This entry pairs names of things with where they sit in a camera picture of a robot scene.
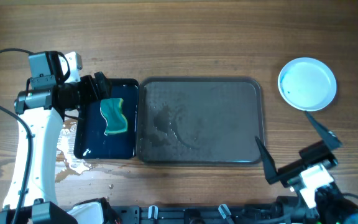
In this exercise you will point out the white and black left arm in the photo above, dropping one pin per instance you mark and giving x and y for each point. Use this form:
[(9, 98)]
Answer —
[(53, 88)]

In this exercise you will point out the large brown serving tray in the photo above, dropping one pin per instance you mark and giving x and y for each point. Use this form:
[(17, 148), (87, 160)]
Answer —
[(199, 121)]

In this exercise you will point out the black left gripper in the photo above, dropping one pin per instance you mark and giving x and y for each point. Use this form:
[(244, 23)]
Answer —
[(92, 94)]

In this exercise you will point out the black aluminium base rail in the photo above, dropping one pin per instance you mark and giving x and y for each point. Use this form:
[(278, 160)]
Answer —
[(187, 215)]

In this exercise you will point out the green and yellow sponge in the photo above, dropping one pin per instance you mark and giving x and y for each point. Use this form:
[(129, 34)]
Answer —
[(111, 111)]

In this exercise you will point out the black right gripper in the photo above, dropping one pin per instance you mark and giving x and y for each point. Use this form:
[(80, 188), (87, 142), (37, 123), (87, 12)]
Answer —
[(314, 154)]

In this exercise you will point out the white plate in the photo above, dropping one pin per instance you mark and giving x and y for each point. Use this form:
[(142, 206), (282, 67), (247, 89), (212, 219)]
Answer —
[(307, 84)]

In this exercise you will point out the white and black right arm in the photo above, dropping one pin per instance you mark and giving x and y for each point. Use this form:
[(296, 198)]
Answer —
[(332, 205)]

